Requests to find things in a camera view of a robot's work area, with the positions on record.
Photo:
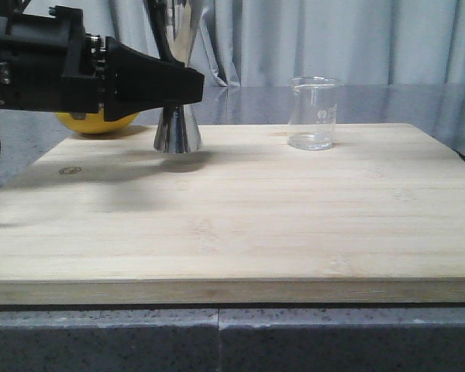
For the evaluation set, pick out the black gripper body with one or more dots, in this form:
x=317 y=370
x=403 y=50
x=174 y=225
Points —
x=50 y=63

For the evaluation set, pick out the grey curtain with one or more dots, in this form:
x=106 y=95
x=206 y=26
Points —
x=267 y=43

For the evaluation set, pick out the yellow lemon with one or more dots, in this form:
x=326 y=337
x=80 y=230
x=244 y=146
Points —
x=94 y=123

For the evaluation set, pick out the steel double jigger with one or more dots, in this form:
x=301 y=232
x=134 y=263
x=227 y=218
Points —
x=178 y=131

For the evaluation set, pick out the clear glass beaker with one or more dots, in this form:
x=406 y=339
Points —
x=312 y=121

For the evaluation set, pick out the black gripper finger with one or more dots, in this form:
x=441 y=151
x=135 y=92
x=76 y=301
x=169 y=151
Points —
x=136 y=82
x=157 y=13

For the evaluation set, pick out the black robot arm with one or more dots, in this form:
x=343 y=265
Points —
x=51 y=64

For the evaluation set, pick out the bamboo cutting board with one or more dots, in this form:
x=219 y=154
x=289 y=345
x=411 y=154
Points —
x=380 y=217

